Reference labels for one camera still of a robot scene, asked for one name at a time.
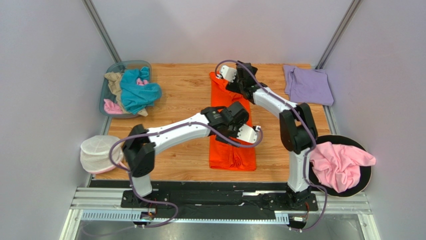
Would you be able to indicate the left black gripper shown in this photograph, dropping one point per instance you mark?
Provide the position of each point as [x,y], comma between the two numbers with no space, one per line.
[223,139]

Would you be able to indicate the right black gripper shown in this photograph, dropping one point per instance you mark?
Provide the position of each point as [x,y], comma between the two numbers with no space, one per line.
[233,84]

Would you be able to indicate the orange t shirt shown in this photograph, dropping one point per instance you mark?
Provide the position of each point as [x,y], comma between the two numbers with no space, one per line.
[221,155]

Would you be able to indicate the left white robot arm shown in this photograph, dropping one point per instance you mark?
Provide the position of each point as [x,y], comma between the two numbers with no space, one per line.
[226,124]

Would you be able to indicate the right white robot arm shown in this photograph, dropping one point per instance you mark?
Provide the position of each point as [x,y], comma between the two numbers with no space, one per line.
[297,127]

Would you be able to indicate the folded lavender t shirt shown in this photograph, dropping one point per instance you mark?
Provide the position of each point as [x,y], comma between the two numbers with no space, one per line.
[307,85]

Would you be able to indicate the teal t shirt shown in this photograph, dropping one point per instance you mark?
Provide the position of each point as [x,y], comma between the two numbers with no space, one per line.
[137,92]

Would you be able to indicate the pink t shirt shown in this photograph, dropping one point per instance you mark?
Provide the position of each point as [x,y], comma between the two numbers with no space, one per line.
[338,166]

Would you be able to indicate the pink garment in basket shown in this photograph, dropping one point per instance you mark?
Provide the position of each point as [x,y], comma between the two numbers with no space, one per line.
[113,107]

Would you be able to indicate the beige t shirt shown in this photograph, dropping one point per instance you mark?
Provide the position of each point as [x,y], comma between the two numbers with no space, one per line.
[114,85]

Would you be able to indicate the white mesh bag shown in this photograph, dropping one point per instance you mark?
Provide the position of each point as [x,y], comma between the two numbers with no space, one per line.
[94,154]

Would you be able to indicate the round black tray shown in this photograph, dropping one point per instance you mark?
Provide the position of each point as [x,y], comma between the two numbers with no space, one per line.
[366,171]

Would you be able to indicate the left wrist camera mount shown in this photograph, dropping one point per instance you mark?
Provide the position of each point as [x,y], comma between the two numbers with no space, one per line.
[250,134]

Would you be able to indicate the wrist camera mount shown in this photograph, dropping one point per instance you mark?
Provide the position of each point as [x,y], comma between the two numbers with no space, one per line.
[250,134]
[227,73]

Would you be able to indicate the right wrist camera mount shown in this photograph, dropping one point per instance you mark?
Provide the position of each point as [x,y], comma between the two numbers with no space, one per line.
[227,73]

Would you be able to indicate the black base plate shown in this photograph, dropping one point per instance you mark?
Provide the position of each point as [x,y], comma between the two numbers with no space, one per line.
[190,200]

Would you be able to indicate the aluminium frame rail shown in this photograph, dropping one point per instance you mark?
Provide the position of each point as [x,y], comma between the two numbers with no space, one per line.
[105,204]

